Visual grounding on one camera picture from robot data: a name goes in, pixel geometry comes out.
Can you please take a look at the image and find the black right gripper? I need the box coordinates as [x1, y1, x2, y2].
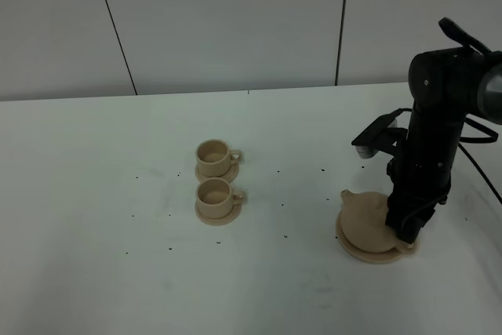
[385, 142, 455, 244]

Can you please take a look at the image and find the beige teapot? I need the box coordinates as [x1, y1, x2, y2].
[337, 188, 416, 253]

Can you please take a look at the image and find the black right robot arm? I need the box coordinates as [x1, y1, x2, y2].
[386, 48, 501, 244]

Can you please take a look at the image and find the beige teapot saucer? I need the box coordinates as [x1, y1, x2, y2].
[336, 213, 420, 264]

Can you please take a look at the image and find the near beige saucer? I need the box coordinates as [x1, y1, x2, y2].
[195, 202, 242, 226]

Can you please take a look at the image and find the far beige saucer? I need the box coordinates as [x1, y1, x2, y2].
[195, 161, 239, 182]

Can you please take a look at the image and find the near beige teacup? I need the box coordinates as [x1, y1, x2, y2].
[196, 177, 246, 220]

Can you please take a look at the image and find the beige teacup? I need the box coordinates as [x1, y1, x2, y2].
[195, 139, 243, 178]
[196, 177, 246, 220]

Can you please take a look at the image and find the far beige teacup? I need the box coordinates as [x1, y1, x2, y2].
[195, 139, 243, 178]

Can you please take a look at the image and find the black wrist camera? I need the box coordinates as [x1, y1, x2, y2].
[351, 108, 407, 159]

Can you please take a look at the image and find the black cable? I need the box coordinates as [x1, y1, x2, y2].
[394, 16, 502, 205]

